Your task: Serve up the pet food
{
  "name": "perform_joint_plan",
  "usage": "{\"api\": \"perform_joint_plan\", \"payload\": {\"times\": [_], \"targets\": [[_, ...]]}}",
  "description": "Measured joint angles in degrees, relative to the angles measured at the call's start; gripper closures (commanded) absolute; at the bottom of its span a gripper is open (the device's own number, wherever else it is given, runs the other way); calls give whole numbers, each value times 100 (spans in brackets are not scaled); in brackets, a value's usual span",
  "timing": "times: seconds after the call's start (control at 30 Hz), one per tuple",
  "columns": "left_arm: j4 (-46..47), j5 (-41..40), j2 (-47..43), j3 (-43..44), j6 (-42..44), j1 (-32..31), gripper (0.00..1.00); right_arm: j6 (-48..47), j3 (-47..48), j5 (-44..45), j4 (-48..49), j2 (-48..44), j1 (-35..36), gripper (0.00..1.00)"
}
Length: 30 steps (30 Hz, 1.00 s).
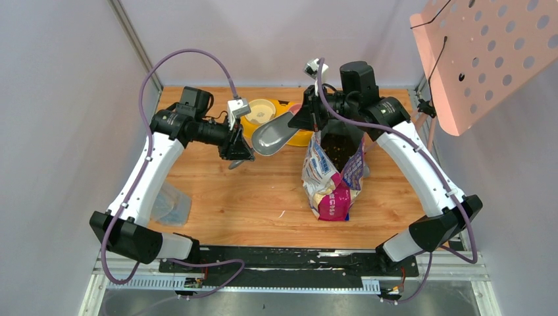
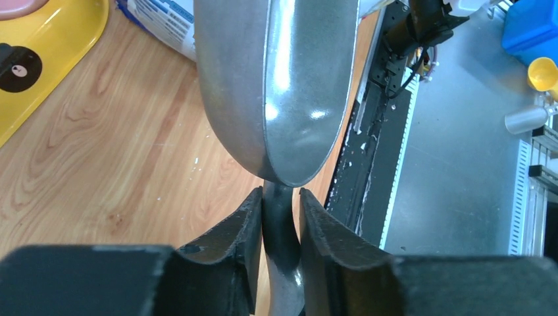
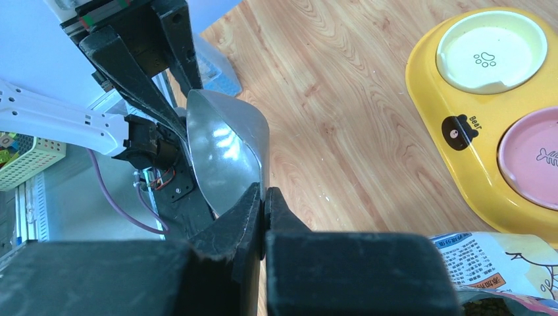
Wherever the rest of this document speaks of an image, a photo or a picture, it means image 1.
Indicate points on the pink perforated stand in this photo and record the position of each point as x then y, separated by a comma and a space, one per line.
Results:
496, 83

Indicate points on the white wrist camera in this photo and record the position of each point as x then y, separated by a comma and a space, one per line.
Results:
317, 70
237, 108

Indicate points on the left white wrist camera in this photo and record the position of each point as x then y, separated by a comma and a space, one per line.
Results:
237, 108

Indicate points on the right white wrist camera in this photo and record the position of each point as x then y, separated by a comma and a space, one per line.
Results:
317, 70

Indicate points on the cream bowl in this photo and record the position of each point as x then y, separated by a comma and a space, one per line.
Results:
261, 111

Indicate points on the pet food bag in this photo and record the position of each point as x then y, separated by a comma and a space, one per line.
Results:
331, 193

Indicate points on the metal scoop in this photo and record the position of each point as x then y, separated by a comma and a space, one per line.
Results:
272, 135

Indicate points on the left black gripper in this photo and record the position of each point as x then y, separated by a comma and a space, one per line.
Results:
232, 142

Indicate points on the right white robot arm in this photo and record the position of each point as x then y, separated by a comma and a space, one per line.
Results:
447, 209

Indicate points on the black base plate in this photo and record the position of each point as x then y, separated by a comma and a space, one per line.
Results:
304, 268

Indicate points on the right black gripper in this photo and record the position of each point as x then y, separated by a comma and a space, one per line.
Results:
309, 117

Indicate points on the aluminium rail frame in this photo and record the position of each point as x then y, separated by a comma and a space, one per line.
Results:
441, 266

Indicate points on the pink bowl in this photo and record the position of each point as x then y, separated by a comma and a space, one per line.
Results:
295, 108

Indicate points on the brown pet food kibble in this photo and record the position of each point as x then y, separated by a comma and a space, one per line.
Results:
339, 149

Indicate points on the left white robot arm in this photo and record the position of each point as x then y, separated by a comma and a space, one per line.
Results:
122, 228

